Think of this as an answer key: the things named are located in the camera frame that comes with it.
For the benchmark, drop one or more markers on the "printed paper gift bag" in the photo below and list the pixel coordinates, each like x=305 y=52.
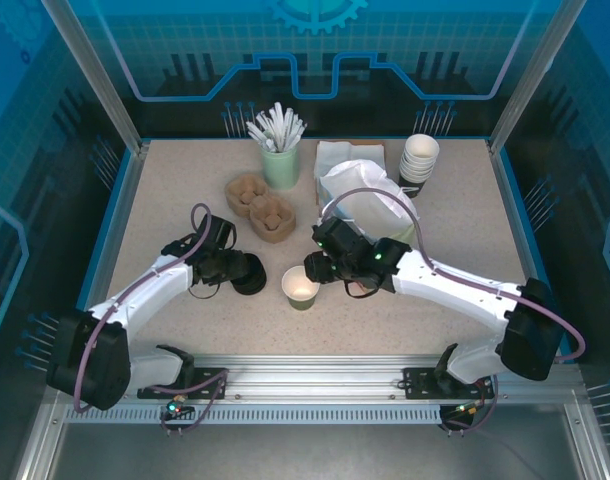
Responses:
x=365 y=200

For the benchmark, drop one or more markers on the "green paper coffee cup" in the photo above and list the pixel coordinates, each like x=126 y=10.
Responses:
x=300 y=295

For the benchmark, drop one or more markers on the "brown pulp cup carrier stack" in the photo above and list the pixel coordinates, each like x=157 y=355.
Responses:
x=262 y=207

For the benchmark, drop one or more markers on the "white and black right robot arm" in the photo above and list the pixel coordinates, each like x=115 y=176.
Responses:
x=460 y=295

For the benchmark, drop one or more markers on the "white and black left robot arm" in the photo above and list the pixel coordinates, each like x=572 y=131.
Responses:
x=150 y=285

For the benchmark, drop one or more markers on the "black cup lid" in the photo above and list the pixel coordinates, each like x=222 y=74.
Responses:
x=252 y=277

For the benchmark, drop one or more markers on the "white napkin stack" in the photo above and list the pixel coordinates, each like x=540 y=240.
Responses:
x=332 y=155

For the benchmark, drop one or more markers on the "brown cardboard napkin box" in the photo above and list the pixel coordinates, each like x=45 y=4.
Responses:
x=370 y=150

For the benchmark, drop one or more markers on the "blue table edge strip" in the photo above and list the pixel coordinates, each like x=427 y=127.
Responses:
x=122 y=215
x=521 y=215

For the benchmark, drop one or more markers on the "pale green straw holder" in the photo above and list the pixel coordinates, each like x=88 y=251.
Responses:
x=281 y=167

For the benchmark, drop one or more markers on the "small LED circuit board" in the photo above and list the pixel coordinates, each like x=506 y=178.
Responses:
x=175 y=407
x=466 y=410

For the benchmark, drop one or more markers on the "aluminium mounting rail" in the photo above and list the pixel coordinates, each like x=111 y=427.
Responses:
x=315 y=375

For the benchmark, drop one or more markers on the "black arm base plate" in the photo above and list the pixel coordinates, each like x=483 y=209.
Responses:
x=200 y=392
x=417 y=385

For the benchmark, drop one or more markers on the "aluminium frame post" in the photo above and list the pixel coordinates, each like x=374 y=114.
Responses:
x=539 y=75
x=97 y=75

